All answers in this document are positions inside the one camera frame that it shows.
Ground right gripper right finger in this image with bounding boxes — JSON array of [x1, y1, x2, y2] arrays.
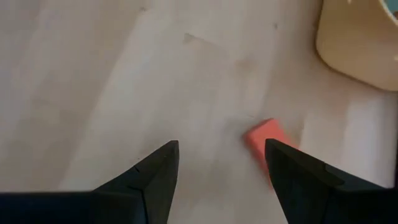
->
[[265, 139, 398, 224]]

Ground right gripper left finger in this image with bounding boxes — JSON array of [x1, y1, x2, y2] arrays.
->
[[0, 139, 180, 224]]

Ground orange-red rectangular block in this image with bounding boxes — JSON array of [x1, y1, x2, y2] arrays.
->
[[243, 118, 301, 187]]

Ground yellow plastic bin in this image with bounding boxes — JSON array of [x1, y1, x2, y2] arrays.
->
[[315, 0, 398, 92]]

